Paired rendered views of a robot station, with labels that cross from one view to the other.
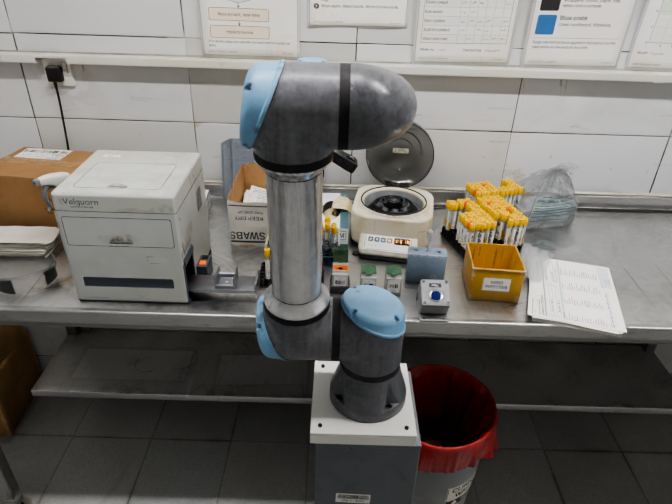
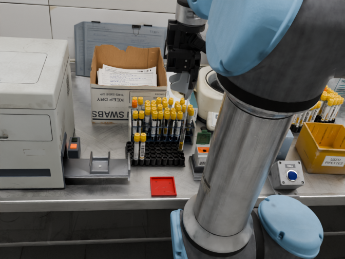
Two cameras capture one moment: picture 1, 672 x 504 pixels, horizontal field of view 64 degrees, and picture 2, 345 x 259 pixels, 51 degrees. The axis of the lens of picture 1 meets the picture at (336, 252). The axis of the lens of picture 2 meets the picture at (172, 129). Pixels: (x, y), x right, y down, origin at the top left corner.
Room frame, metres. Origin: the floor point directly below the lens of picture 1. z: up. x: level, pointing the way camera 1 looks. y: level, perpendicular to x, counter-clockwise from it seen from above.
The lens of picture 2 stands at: (0.41, 0.23, 1.60)
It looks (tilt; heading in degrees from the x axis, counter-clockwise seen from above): 37 degrees down; 349
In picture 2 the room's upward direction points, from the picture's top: 7 degrees clockwise
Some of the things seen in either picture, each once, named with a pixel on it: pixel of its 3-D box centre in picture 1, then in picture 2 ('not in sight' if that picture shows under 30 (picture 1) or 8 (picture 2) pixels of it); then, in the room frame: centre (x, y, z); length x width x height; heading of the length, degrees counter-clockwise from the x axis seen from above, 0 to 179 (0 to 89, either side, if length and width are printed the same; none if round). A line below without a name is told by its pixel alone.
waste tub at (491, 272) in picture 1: (491, 272); (325, 148); (1.20, -0.41, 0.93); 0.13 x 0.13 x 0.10; 86
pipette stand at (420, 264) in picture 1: (425, 267); (271, 145); (1.22, -0.24, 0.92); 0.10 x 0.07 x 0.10; 85
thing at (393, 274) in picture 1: (392, 280); not in sight; (1.17, -0.15, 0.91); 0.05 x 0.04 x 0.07; 0
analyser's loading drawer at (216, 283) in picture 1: (217, 280); (91, 165); (1.13, 0.30, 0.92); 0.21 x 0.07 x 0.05; 90
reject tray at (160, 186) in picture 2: not in sight; (163, 186); (1.09, 0.10, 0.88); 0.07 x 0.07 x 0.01; 0
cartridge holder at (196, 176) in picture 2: (339, 286); (200, 165); (1.16, -0.01, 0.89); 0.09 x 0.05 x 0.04; 0
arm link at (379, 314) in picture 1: (368, 327); (280, 238); (0.78, -0.06, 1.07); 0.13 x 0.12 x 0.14; 90
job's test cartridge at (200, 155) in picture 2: (340, 277); (202, 158); (1.16, -0.01, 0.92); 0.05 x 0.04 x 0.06; 0
